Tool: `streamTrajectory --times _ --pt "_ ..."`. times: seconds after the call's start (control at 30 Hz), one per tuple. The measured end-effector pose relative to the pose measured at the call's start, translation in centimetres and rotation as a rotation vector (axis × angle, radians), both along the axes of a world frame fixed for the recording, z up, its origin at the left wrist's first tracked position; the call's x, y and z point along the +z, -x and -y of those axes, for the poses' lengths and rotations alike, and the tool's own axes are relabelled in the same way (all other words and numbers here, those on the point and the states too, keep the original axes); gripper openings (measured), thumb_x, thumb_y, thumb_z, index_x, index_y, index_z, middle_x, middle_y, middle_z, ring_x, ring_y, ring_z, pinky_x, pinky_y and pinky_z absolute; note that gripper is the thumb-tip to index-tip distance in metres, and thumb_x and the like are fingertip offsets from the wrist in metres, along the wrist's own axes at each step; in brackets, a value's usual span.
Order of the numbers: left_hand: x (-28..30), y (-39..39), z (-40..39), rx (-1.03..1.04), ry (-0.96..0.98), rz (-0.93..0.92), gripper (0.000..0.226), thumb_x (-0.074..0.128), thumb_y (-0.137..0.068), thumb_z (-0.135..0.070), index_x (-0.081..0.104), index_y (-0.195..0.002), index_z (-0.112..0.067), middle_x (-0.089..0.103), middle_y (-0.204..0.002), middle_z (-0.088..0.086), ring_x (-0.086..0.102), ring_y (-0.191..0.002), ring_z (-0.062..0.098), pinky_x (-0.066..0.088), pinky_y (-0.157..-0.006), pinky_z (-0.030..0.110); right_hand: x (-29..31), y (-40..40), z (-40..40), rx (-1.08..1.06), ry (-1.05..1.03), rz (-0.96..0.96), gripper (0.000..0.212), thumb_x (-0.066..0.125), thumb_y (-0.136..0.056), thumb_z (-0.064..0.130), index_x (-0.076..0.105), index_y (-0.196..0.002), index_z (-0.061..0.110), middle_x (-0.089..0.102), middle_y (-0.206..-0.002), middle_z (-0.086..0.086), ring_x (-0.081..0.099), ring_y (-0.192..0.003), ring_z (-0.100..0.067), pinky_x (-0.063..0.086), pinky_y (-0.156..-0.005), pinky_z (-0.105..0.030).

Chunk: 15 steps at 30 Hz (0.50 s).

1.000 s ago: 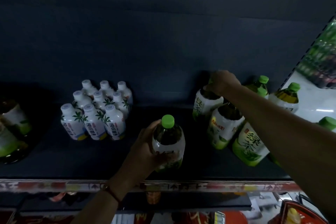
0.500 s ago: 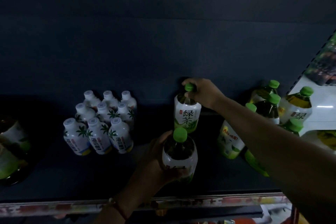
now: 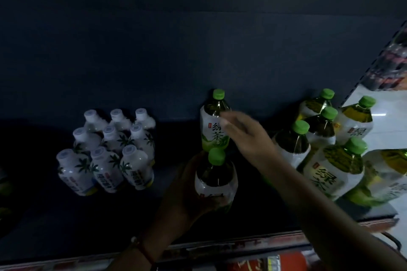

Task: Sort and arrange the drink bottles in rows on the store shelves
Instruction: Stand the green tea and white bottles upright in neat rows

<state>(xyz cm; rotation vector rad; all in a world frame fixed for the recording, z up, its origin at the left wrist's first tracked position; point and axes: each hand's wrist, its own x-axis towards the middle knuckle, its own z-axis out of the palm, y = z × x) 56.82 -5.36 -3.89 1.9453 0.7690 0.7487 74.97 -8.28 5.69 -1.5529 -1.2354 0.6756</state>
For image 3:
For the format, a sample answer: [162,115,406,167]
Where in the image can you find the person's left hand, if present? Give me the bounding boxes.
[143,150,229,262]

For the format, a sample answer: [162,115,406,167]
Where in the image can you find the person's right hand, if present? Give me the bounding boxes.
[219,110,282,171]

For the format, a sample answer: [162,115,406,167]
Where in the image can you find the white bottle yellow base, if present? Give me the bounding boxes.
[83,109,109,133]
[90,146,125,194]
[109,108,133,132]
[134,108,156,130]

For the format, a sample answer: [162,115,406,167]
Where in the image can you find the dark grey metal shelf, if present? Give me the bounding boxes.
[0,0,407,271]

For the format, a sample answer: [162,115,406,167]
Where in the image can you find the small green-capped tea bottle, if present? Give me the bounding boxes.
[0,167,15,198]

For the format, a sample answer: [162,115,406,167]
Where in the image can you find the person's left forearm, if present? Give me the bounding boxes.
[106,245,156,271]

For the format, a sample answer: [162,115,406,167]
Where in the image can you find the person's right forearm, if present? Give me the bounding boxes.
[260,153,407,271]

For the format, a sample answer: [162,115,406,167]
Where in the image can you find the red shelf price strip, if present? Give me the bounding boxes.
[0,216,400,271]

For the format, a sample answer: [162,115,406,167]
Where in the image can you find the yellow trimmed card pack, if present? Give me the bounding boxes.
[267,254,282,271]

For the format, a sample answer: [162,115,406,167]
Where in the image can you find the red plastic snack bag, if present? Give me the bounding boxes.
[229,253,309,271]

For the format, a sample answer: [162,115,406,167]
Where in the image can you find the shrink-wrapped bottle packs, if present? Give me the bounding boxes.
[361,26,407,92]

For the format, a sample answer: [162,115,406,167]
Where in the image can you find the beaded wrist bracelet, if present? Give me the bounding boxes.
[129,236,157,265]

